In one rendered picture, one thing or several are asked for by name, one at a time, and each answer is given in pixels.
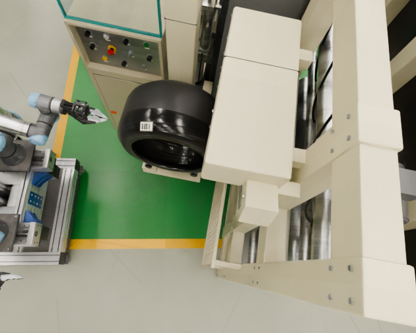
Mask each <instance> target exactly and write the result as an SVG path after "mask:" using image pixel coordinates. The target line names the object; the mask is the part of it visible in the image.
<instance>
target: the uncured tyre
mask: <svg viewBox="0 0 416 333"><path fill-rule="evenodd" d="M215 99H216V98H215V97H214V96H212V95H211V94H209V93H208V92H207V91H205V90H203V89H201V88H199V87H197V86H195V85H191V84H189V83H185V82H181V81H174V80H157V81H151V82H148V83H144V84H142V85H139V86H138V87H136V88H134V89H133V90H132V92H131V93H130V95H129V96H128V98H127V100H126V103H125V106H124V109H123V112H122V115H121V118H120V122H119V124H118V139H119V141H120V142H121V144H122V146H123V148H124V149H125V150H126V151H127V152H128V153H129V154H130V155H132V156H133V157H135V158H136V159H138V160H140V161H142V162H144V163H147V164H149V165H152V166H154V167H158V168H162V169H165V170H171V171H175V172H186V173H196V172H201V171H202V167H203V160H204V156H205V150H206V146H207V140H208V137H209V130H210V128H209V125H211V120H212V116H213V112H212V110H213V109H214V105H215ZM141 122H153V131H140V125H141Z"/></svg>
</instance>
